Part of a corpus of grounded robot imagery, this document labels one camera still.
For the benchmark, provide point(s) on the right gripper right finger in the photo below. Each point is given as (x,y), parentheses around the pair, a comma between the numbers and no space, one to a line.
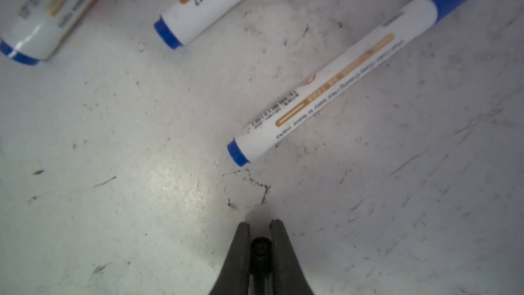
(287,275)

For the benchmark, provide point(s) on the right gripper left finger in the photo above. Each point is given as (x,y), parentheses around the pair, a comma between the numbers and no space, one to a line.
(235,273)

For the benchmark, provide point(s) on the white pen blue end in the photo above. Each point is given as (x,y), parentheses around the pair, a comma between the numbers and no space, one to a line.
(294,108)

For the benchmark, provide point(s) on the white pen with blue cap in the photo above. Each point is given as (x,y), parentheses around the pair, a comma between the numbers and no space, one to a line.
(40,27)

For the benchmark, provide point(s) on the black pen cap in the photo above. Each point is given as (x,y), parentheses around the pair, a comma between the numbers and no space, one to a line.
(261,266)

